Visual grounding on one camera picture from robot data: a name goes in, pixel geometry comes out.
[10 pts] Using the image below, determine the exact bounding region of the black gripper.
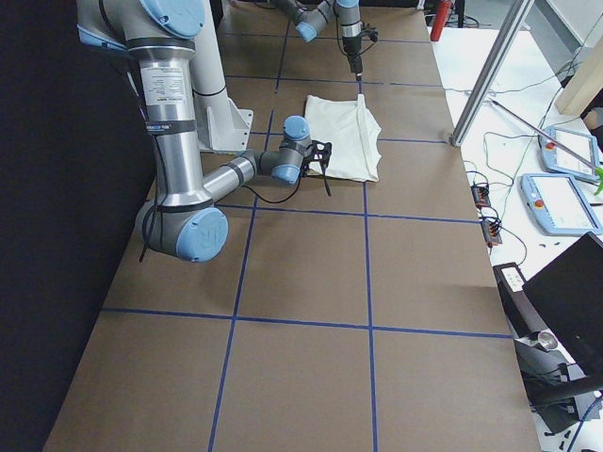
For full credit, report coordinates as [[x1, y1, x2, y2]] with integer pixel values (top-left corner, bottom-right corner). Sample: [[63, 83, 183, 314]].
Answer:
[[301, 140, 333, 179], [342, 35, 363, 78]]

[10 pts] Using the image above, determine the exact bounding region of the cream long sleeve shirt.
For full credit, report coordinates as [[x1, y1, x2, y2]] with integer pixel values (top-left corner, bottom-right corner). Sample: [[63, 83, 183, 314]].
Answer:
[[304, 94, 382, 182]]

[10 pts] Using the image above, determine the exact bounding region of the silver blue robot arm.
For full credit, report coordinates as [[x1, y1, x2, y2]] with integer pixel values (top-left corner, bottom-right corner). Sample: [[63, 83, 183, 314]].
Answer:
[[269, 0, 363, 82], [77, 1, 332, 263]]

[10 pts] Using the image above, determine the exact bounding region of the red fire extinguisher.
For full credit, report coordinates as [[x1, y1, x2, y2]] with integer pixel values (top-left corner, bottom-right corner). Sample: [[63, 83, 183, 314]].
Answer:
[[430, 0, 451, 42]]

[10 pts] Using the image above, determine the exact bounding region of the upper orange black connector box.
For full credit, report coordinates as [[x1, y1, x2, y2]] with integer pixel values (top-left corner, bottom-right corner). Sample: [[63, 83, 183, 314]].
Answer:
[[471, 185, 491, 209]]

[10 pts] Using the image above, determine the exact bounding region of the orange black connector box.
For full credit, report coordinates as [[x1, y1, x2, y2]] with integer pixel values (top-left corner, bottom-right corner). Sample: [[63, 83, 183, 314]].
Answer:
[[481, 218, 502, 249], [471, 185, 491, 209]]

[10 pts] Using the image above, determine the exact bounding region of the lower orange black connector box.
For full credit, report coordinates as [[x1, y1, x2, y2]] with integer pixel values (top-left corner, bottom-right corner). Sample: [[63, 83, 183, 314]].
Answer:
[[481, 218, 502, 249]]

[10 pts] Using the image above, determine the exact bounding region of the far teach pendant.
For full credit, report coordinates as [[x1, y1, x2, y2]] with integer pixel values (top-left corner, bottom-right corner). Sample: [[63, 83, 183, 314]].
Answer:
[[539, 125, 603, 185]]

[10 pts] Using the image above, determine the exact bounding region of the teach pendant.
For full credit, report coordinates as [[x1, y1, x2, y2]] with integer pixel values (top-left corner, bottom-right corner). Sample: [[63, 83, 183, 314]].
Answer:
[[539, 125, 603, 185], [520, 173, 602, 236]]

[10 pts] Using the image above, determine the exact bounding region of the wooden board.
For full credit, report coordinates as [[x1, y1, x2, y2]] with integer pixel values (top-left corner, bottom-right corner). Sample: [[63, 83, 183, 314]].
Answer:
[[555, 39, 603, 116]]

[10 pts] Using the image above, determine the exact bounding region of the near teach pendant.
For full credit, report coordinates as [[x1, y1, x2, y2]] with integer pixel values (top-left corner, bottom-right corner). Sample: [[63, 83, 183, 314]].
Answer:
[[520, 173, 602, 236]]

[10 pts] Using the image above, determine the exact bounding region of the black box with white label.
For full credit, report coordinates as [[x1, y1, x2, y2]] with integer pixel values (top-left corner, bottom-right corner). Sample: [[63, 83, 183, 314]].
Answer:
[[493, 263, 548, 338]]

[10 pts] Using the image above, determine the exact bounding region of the green tipped grabber stick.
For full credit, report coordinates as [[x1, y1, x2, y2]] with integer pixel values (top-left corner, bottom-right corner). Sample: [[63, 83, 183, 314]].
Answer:
[[489, 99, 602, 196]]

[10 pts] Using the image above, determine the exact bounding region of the black monitor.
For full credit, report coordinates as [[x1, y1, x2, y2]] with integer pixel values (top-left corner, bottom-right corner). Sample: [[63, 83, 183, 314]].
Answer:
[[524, 233, 602, 375]]

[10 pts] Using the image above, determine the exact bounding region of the black monitor stand base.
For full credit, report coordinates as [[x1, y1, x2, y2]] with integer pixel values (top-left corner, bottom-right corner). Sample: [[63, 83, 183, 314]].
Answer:
[[514, 340, 602, 433]]

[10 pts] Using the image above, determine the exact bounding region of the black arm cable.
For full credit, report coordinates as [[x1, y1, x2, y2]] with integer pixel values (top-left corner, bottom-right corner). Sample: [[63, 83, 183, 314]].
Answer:
[[334, 18, 380, 57], [138, 56, 334, 264]]

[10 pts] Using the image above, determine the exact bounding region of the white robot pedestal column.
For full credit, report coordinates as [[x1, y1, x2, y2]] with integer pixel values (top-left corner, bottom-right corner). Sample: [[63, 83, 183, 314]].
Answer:
[[189, 1, 253, 153]]

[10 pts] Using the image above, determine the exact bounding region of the aluminium frame post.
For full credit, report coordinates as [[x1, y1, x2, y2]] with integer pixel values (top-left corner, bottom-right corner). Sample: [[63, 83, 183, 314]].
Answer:
[[449, 0, 534, 147]]

